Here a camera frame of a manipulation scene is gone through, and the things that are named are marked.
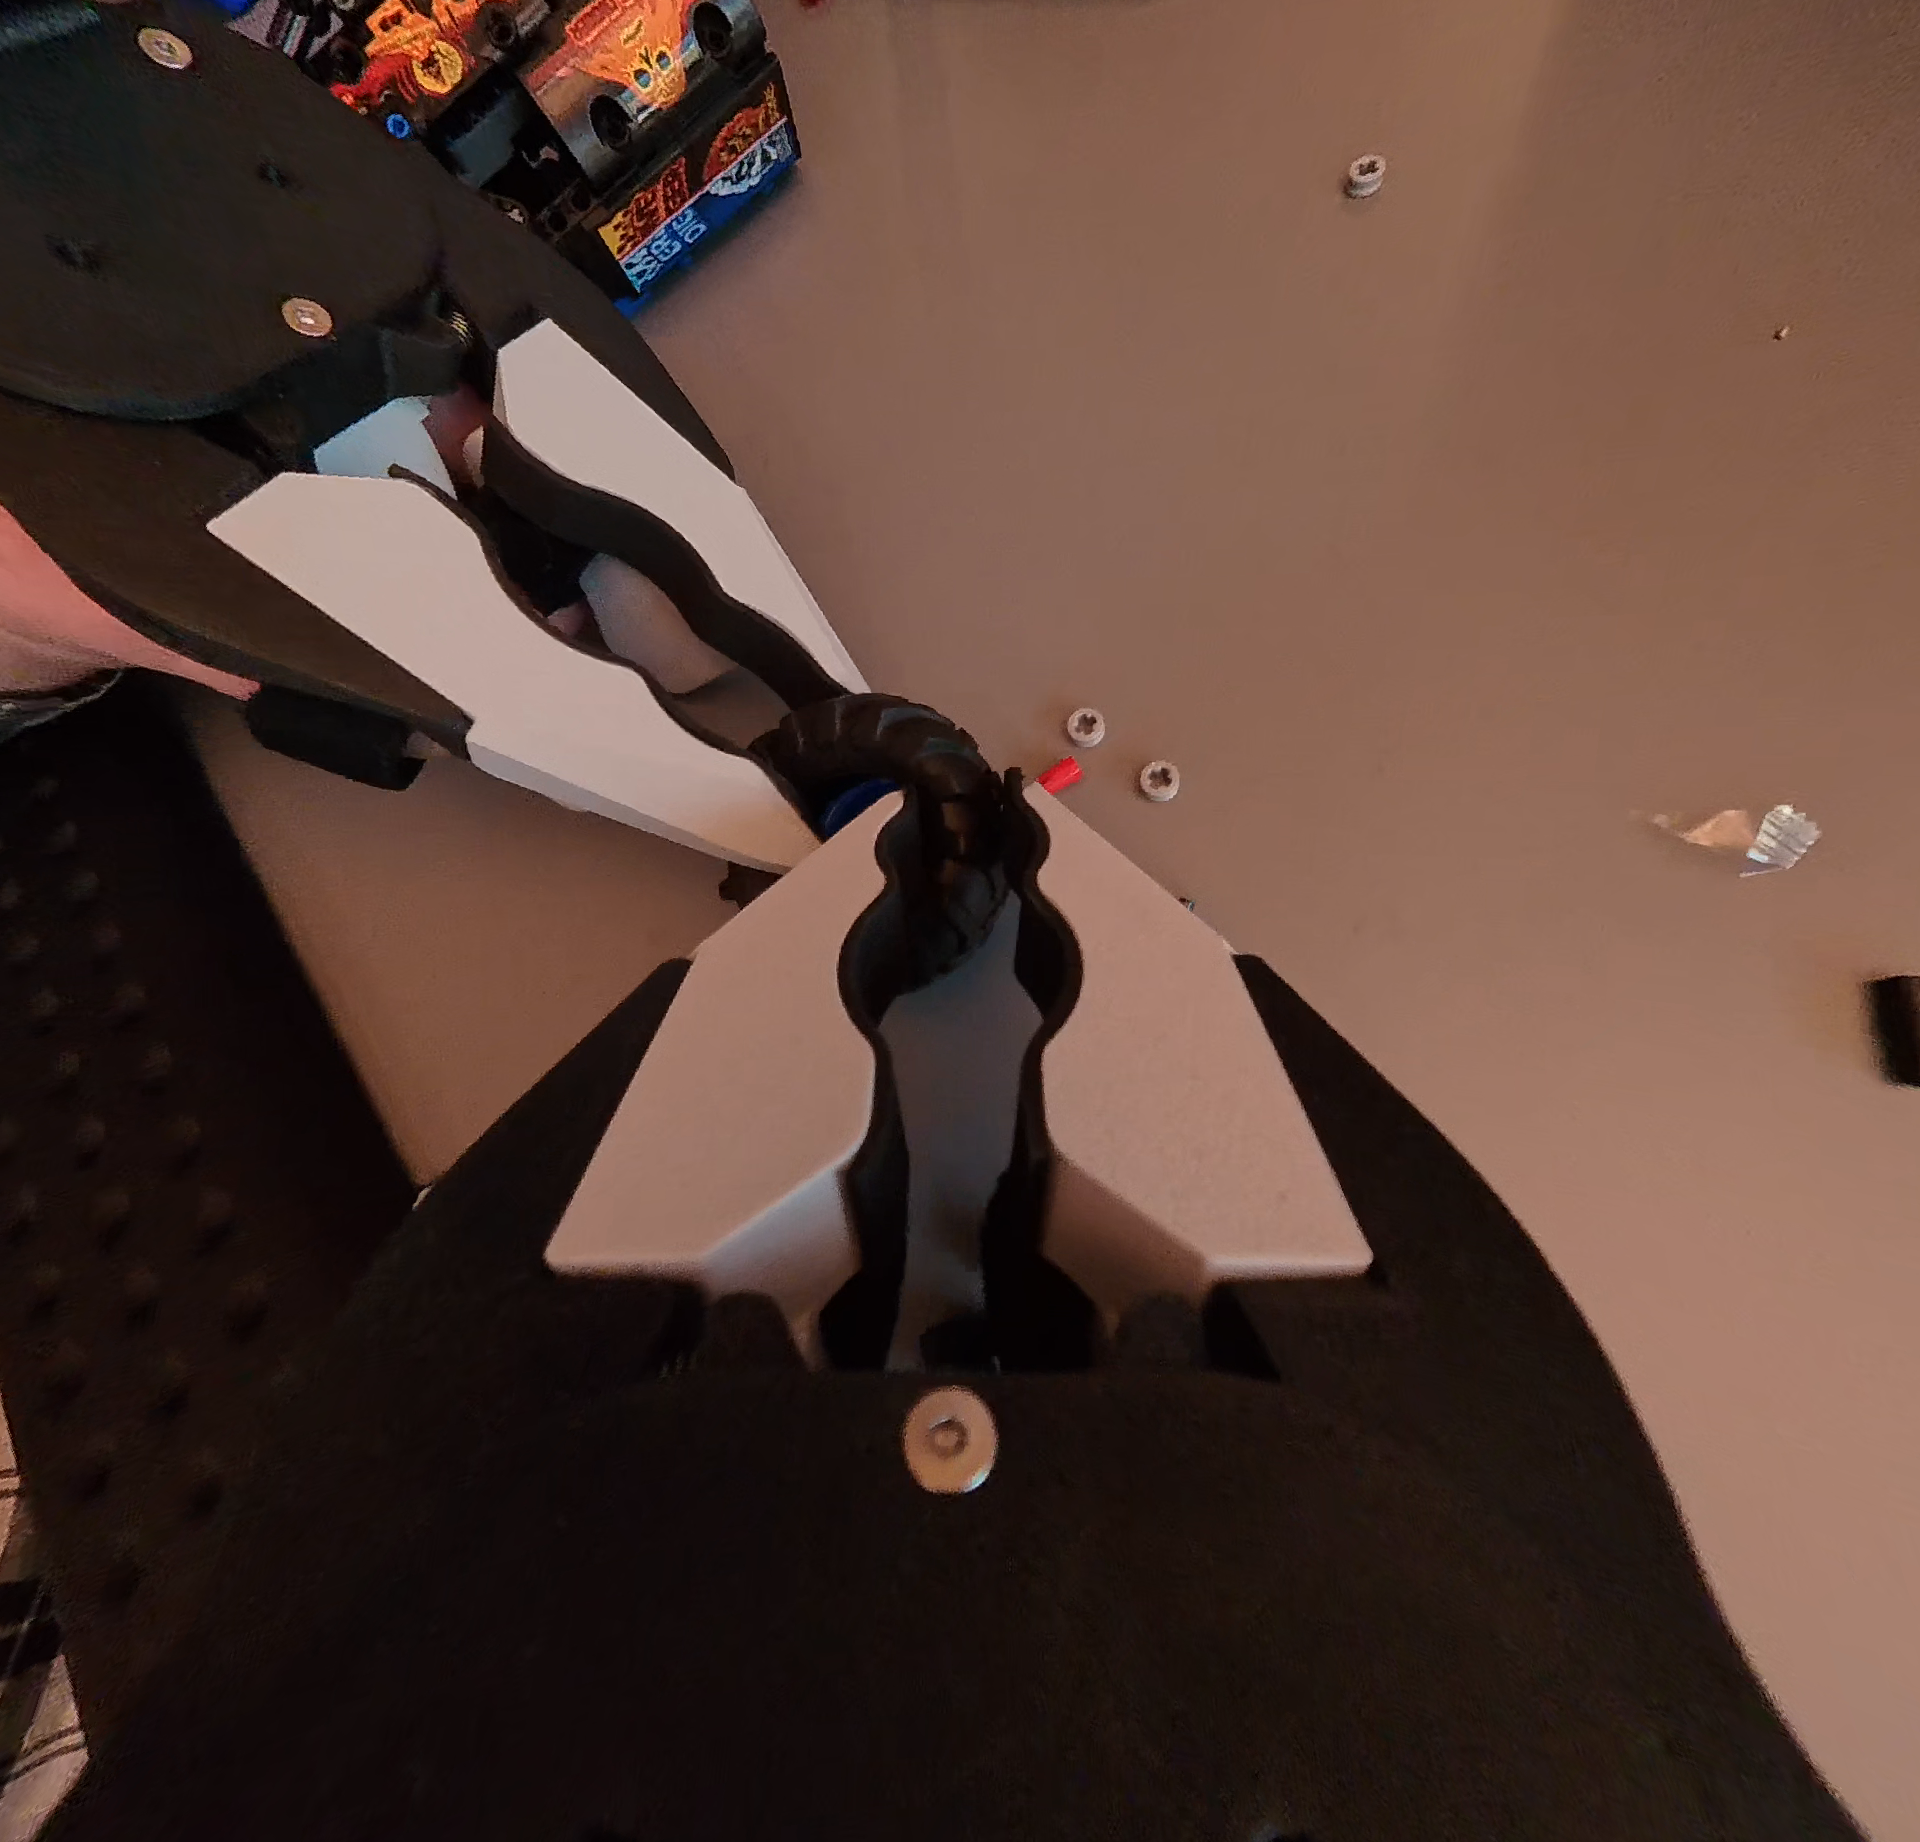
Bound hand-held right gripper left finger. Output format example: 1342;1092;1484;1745
544;803;908;1372

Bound black toy tire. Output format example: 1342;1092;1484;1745
744;691;1009;1001

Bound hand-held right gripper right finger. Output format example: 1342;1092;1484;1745
980;786;1371;1372

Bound small pale toy piece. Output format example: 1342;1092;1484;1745
1642;803;1827;883

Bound grey desk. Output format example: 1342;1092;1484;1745
183;0;1920;1842

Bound person's left hand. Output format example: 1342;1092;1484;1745
0;504;265;705

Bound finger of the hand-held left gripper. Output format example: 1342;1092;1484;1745
478;316;874;713
206;399;820;878

